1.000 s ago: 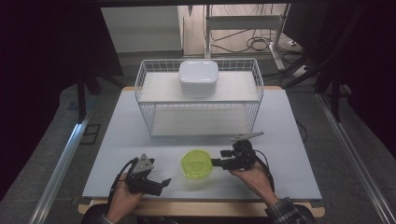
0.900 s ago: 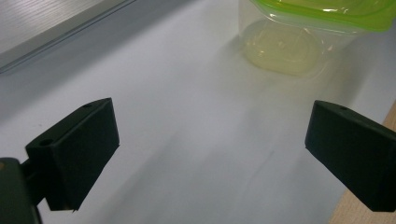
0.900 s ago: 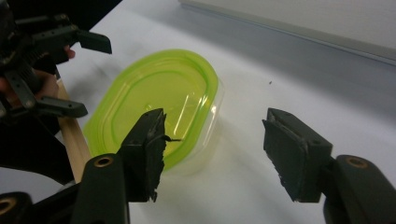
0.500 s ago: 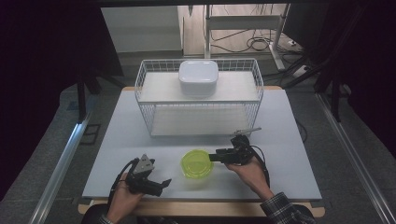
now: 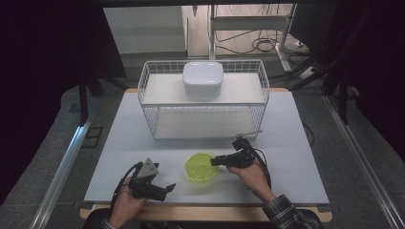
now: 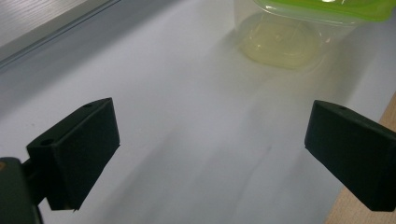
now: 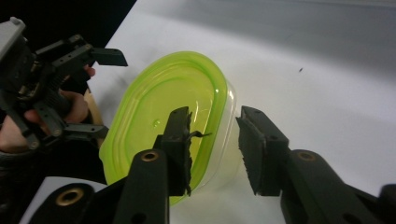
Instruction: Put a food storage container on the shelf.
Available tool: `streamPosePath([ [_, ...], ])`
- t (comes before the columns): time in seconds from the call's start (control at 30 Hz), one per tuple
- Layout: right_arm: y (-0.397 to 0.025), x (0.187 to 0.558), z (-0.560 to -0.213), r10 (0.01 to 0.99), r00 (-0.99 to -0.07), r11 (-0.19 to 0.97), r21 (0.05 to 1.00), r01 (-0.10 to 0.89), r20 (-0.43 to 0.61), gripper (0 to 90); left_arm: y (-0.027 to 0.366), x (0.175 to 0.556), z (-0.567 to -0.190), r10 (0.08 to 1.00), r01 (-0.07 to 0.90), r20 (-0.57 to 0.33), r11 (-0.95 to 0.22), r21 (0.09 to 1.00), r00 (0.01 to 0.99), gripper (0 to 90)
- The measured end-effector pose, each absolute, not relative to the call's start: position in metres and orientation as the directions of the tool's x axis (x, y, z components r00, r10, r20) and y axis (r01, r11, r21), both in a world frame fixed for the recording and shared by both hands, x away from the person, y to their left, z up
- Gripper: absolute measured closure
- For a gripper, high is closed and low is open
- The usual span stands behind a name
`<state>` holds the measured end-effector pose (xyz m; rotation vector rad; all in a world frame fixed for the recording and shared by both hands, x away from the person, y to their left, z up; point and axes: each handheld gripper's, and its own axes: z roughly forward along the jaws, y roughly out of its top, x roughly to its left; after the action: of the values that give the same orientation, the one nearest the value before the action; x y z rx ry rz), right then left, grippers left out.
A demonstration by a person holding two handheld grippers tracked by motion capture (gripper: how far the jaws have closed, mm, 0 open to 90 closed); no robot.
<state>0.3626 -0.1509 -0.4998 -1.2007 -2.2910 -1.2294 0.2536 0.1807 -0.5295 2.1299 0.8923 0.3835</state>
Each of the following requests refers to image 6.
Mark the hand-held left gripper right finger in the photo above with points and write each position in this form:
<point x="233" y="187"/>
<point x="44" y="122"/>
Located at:
<point x="355" y="155"/>

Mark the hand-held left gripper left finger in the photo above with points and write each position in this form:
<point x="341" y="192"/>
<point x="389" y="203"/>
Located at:
<point x="77" y="155"/>

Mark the clear container with green lid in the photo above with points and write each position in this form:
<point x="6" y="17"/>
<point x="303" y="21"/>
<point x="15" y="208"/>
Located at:
<point x="289" y="40"/>

